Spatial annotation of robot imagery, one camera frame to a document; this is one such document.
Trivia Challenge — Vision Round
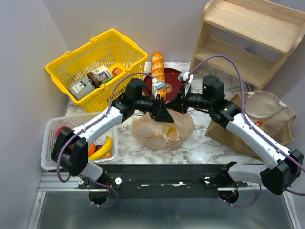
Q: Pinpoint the peach plastic grocery bag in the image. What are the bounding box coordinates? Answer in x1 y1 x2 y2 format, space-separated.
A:
130 110 195 150

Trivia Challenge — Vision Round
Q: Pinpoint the white plastic fruit basket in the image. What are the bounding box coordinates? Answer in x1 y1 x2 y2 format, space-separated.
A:
41 112 118 170

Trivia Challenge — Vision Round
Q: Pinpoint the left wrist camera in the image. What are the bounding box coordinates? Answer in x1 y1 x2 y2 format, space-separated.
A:
152 78 166 97

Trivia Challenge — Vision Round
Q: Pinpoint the dark red round plate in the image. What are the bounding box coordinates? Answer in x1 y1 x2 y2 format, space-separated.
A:
142 70 184 102

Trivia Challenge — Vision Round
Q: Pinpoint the burlap tote bag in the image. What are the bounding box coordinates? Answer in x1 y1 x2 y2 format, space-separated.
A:
206 91 297 160

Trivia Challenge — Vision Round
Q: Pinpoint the orange fruit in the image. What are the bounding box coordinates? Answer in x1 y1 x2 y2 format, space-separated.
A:
88 143 96 156

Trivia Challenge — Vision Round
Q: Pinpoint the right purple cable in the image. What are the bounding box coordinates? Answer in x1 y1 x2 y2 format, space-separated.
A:
189 54 305 208

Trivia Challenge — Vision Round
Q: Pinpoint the front yellow banana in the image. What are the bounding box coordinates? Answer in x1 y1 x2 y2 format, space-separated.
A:
89 136 113 161

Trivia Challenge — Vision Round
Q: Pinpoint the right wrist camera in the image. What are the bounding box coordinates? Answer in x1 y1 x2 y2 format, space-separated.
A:
177 70 194 84

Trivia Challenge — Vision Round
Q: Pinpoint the grey box in basket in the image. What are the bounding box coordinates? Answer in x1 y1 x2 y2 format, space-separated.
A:
68 77 95 100

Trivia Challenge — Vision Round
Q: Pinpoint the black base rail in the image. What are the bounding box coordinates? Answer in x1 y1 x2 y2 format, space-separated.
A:
78 162 248 199

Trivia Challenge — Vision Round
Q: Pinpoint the wooden shelf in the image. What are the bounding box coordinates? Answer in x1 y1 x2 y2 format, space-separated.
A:
190 0 305 91

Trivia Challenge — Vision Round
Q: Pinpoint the orange Fox's candy bag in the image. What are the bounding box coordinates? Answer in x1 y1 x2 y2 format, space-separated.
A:
255 120 263 130

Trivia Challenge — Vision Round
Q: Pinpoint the white carton in basket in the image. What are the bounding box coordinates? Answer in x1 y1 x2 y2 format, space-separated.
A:
92 65 114 83

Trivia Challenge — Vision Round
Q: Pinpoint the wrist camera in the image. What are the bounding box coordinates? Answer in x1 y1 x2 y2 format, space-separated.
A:
152 78 166 97
177 70 194 84

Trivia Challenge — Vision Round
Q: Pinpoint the long orange bread loaf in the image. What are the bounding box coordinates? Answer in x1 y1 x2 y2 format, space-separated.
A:
151 52 167 100

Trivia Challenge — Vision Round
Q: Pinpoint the orange capped bottle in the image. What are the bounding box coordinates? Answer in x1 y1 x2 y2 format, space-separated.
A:
112 68 123 77

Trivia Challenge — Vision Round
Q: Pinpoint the yellow banana bunch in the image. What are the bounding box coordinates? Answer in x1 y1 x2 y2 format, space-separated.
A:
166 127 176 135

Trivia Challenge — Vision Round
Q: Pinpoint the yellow plastic shopping basket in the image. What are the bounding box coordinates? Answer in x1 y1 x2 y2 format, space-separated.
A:
45 29 148 113

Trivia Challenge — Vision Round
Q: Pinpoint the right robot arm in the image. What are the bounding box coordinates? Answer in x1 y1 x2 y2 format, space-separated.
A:
165 76 304 195

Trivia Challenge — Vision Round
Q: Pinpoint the brown bottle in basket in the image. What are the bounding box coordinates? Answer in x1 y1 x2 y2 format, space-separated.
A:
87 72 102 88

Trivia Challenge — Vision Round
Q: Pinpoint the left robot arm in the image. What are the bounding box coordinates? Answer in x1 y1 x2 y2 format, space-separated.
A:
51 78 173 181

